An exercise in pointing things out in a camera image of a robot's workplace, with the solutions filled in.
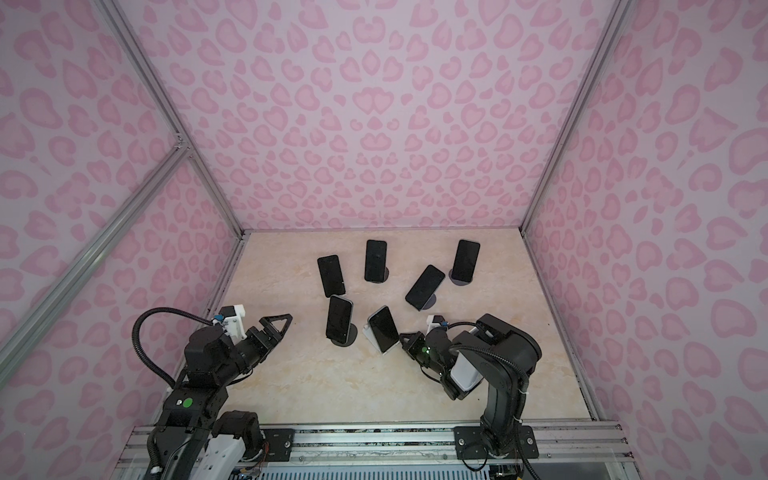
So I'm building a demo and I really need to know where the aluminium frame strut right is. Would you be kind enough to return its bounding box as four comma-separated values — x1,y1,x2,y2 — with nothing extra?
519,0,634,235

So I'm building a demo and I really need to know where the grey stand under tilted phone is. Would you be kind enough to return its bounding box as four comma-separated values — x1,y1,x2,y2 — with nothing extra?
421,294,437,311

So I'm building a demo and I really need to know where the purple phone tilted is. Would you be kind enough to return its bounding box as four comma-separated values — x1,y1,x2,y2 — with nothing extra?
405,264,445,311

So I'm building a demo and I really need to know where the phone back centre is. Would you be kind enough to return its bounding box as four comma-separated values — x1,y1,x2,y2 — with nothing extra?
364,239,387,282

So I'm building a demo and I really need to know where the grey round stand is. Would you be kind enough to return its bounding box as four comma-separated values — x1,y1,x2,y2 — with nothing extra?
330,324,358,348

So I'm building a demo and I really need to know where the white folding phone stand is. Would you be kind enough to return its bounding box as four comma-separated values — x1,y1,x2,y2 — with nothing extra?
363,324,383,354

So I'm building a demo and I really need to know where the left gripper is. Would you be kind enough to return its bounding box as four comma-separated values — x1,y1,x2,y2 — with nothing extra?
215,312,291,387

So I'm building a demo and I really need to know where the phone back right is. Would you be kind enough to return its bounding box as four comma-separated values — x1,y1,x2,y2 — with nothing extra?
451,239,481,282

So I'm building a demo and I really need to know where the grey stand back centre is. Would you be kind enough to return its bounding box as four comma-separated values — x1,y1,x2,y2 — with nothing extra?
367,267,390,284

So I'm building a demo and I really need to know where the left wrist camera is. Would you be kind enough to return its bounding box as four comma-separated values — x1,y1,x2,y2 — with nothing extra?
213,304,246,344

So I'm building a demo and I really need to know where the grey stand back right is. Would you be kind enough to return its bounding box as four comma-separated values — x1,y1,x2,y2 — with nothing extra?
448,269,471,287

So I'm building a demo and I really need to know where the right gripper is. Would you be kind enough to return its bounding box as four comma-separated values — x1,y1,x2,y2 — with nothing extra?
396,333,446,379

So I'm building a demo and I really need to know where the aluminium frame strut left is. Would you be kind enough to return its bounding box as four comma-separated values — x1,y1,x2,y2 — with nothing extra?
1,1,246,386

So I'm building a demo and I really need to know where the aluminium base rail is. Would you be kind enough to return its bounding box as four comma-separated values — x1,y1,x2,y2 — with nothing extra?
110,419,640,480

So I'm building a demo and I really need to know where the teal phone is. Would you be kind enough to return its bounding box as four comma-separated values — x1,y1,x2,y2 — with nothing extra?
325,295,353,340
367,306,399,354

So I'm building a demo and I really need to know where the phone back left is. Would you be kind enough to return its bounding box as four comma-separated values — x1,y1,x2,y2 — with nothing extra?
317,254,346,298

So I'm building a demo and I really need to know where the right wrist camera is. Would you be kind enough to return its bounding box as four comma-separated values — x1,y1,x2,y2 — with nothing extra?
426,314,448,334

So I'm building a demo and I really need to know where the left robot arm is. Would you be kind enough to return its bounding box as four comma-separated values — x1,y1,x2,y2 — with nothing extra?
132,305,293,479

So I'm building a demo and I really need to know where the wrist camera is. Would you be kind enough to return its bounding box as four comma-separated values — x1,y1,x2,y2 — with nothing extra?
426,314,448,334
213,304,246,344

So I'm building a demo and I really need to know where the aluminium frame strut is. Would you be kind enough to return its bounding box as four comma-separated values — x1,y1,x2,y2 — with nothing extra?
1,1,246,386
519,0,634,235

